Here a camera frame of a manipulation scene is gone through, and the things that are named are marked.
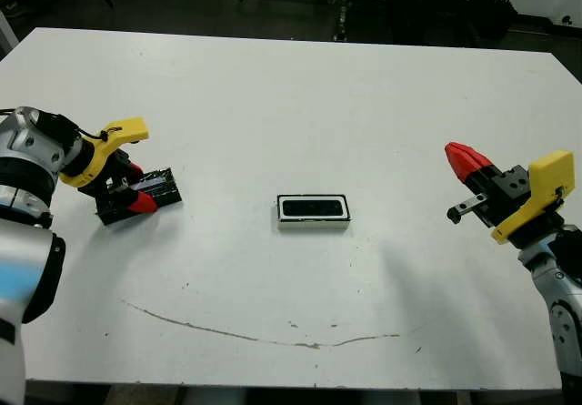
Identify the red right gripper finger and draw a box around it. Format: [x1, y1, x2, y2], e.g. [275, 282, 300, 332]
[444, 148, 482, 185]
[446, 142, 497, 173]

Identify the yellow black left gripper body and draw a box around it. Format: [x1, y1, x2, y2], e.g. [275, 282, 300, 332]
[58, 116, 150, 216]

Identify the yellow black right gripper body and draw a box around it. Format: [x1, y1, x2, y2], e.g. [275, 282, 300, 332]
[446, 149, 576, 247]

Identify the black box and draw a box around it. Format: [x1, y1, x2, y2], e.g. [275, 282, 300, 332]
[94, 166, 186, 227]

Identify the black camera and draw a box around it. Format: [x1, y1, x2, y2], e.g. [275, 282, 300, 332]
[281, 198, 346, 218]

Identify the black bristly heap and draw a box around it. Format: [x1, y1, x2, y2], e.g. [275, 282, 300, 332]
[470, 0, 519, 40]

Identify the small white side table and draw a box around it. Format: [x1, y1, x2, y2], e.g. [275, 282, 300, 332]
[0, 0, 20, 60]

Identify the robot lower body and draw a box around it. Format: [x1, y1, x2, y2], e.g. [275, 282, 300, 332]
[181, 386, 249, 405]

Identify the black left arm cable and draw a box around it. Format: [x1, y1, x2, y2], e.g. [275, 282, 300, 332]
[0, 107, 125, 143]

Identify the white camera box base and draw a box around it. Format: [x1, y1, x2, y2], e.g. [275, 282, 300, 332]
[276, 193, 354, 232]

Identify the black hoist crane frame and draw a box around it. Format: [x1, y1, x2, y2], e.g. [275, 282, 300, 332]
[234, 0, 396, 42]

